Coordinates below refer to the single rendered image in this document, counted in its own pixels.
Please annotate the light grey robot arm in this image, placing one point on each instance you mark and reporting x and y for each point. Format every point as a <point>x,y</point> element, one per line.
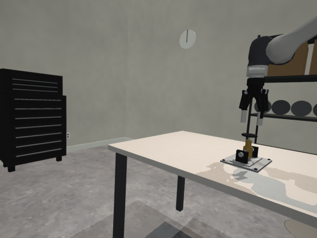
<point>279,50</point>

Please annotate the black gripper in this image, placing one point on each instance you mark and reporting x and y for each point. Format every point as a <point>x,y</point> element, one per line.
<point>254,90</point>

